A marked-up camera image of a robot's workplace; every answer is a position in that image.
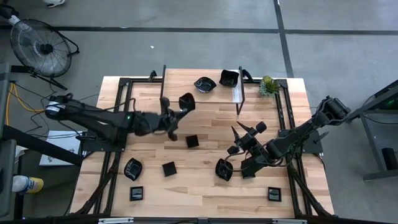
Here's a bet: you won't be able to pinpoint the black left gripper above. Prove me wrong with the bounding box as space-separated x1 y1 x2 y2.
157 96 191 142

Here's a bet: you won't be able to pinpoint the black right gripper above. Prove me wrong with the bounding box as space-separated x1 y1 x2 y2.
227 120 268 157

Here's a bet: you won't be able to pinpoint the black wavy square plate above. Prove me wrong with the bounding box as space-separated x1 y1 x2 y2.
178 92 197 112
218 69 240 88

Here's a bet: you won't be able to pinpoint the small black square plate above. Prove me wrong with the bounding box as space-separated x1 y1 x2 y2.
267 186 282 202
162 161 178 178
185 134 200 149
129 185 144 202

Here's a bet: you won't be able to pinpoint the black leaf shaped plate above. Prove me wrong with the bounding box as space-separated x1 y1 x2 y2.
215 158 234 182
193 76 218 94
123 157 143 182

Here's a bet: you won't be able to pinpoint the wooden shelf riser black legs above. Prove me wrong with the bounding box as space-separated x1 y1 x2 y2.
159 64 246 116

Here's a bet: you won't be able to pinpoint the small green potted plant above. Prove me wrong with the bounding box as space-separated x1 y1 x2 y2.
258 75 280 97

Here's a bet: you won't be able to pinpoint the white cardboard box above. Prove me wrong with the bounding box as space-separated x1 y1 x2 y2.
39 130 83 167

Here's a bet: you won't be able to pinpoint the black box device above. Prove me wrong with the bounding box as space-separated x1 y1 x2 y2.
381 147 398 171

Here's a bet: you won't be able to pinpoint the black diagonal beam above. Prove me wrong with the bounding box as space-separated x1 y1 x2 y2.
0 124 85 167

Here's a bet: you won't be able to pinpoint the black floor fan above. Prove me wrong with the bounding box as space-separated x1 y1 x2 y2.
9 18 80 91

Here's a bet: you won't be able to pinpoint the person's shoe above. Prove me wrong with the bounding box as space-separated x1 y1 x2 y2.
42 0 66 8
7 15 32 32

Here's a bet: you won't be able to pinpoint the black aluminium table frame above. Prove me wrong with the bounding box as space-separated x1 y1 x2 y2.
70 70 334 218

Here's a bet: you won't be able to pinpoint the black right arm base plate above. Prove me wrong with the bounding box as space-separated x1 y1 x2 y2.
278 129 330 155

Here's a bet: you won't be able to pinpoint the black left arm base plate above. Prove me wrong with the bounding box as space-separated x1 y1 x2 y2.
80 130 128 153

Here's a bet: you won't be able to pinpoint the black floor cable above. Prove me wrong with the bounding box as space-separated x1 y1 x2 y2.
12 82 103 139

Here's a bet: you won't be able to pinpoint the silver metal bracket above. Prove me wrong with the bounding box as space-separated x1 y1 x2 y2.
272 218 308 224
98 217 134 224

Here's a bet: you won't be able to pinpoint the yellow power cable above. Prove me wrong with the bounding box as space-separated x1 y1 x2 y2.
4 82 46 127

